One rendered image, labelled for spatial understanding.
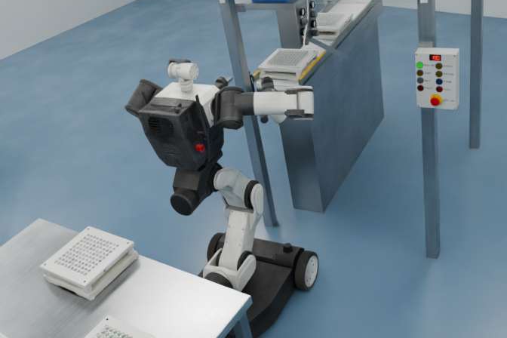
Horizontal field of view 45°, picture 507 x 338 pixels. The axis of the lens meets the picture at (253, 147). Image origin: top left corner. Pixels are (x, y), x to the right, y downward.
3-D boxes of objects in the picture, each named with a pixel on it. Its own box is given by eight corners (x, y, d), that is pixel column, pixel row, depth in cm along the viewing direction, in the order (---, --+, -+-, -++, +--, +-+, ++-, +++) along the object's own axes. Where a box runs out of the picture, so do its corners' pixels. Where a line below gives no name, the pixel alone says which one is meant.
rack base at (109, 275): (93, 239, 238) (92, 235, 237) (139, 256, 224) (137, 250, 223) (45, 280, 222) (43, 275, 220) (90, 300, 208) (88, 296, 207)
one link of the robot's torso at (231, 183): (260, 212, 300) (213, 195, 260) (230, 206, 309) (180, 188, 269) (267, 182, 303) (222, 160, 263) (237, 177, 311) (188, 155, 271)
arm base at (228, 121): (251, 127, 238) (231, 120, 230) (227, 134, 246) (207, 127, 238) (252, 92, 242) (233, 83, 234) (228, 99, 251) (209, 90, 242)
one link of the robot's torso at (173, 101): (210, 185, 242) (191, 106, 224) (143, 173, 258) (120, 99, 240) (246, 146, 263) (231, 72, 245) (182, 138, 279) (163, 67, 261)
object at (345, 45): (305, 102, 317) (303, 85, 312) (258, 98, 331) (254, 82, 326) (383, 11, 410) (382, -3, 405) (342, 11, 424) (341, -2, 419)
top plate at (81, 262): (90, 229, 235) (88, 225, 234) (135, 245, 222) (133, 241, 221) (40, 270, 219) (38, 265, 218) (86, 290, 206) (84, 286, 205)
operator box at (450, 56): (456, 110, 262) (456, 54, 249) (416, 107, 270) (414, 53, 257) (459, 103, 266) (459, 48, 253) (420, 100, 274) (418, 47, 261)
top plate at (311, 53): (278, 51, 341) (277, 47, 340) (318, 53, 329) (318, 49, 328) (258, 70, 323) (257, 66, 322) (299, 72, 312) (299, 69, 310)
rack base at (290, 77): (279, 59, 343) (278, 56, 342) (319, 61, 332) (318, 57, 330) (259, 78, 326) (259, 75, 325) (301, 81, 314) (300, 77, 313)
